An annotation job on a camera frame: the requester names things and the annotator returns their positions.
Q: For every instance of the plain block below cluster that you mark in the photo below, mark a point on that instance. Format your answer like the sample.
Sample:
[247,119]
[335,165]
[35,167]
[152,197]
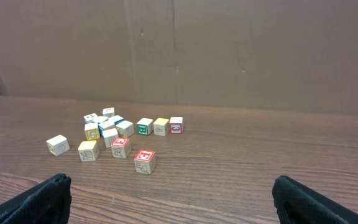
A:
[109,136]

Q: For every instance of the green B letter block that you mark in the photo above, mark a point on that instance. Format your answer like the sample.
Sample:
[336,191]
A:
[145,126]

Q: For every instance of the blue yellow sided block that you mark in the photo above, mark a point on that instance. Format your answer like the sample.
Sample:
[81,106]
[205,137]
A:
[125,129]

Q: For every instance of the red e block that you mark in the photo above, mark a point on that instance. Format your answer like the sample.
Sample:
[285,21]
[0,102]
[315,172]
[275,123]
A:
[145,161]
[121,148]

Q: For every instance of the yellow top hand block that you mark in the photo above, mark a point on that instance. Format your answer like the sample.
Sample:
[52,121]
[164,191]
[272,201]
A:
[161,126]

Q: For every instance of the red E block front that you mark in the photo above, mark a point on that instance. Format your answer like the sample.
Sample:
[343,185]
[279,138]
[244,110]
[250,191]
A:
[145,161]

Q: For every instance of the red number 3 block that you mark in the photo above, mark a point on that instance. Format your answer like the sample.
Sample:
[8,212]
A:
[176,125]

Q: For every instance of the blue edged centre block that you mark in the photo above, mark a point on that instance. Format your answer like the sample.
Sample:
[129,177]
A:
[105,126]

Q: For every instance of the brown cardboard backdrop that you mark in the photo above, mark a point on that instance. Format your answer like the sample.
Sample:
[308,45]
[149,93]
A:
[287,55]

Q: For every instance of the yellow top picture block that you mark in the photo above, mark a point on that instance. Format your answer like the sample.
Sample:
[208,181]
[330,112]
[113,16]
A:
[88,151]

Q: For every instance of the blue edged rear block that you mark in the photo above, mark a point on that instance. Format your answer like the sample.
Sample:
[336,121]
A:
[116,119]

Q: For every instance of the yellow G letter block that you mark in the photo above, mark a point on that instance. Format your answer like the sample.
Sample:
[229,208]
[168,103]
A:
[92,131]

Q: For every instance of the red E block rear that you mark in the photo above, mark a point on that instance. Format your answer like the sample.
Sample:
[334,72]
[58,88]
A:
[121,148]

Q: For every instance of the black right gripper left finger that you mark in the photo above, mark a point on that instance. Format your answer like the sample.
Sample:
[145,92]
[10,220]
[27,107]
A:
[48,202]

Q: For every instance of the far rear cluster block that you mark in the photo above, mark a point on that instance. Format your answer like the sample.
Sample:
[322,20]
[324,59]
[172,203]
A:
[108,112]

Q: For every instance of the small rear centre block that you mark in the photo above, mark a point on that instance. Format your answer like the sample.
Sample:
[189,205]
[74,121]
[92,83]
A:
[100,119]

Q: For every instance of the plain wooden picture block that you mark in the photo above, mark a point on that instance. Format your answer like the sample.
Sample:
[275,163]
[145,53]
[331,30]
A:
[58,145]

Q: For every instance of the blue edged block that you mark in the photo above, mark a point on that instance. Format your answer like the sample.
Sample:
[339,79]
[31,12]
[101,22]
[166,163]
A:
[105,126]
[116,119]

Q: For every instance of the far left cluster block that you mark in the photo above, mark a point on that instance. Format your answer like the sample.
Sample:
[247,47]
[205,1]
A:
[89,118]

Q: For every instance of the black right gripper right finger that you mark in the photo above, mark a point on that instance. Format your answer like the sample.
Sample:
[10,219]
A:
[298,204]

